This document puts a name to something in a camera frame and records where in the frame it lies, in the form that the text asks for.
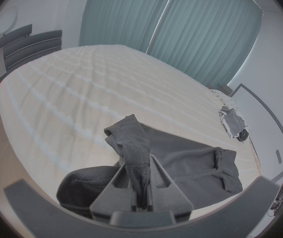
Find blue-green curtain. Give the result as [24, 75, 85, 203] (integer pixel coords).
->
[146, 0, 264, 87]
[79, 0, 178, 54]

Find bed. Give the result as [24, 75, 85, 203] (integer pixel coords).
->
[0, 44, 283, 216]

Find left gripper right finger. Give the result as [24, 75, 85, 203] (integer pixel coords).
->
[146, 154, 194, 219]

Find white printed pillow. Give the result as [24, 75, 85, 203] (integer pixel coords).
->
[210, 89, 238, 111]

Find black chest of drawers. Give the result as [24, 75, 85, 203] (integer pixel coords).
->
[2, 30, 63, 71]

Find pile of clothes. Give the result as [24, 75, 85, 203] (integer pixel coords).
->
[218, 106, 250, 142]

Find black T-shirt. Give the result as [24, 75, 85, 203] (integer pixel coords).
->
[56, 114, 243, 219]

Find round white mirror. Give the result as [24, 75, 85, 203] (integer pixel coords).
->
[0, 6, 18, 38]

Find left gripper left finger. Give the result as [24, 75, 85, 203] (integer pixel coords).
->
[90, 163, 136, 220]

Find grey bedside table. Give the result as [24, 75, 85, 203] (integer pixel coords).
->
[206, 83, 233, 97]

